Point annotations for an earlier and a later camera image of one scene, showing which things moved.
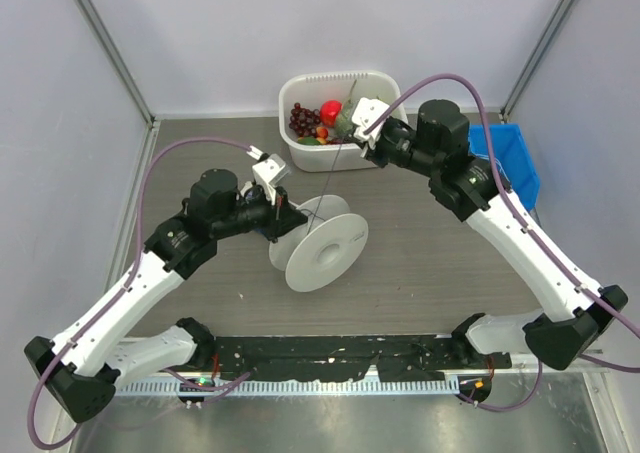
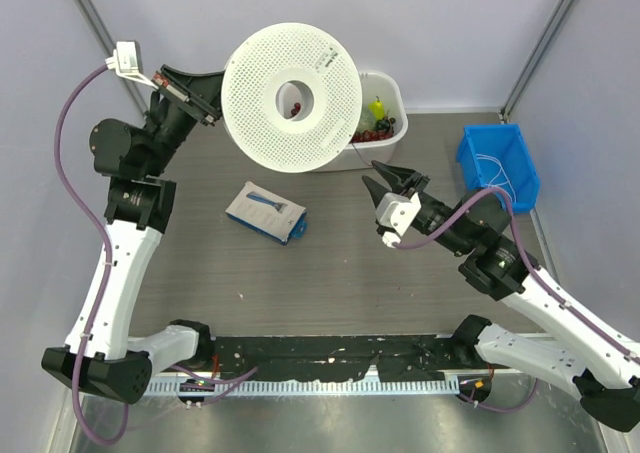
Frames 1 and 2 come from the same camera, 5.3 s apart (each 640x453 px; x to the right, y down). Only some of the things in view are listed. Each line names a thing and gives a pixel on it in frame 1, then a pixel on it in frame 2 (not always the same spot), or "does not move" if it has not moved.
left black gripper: [282, 216] -> [202, 91]
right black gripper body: [395, 146] -> [440, 211]
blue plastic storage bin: [510, 149] does not move
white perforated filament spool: [323, 249] -> [255, 70]
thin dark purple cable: [315, 214] -> [360, 157]
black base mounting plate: [435, 358] does not move
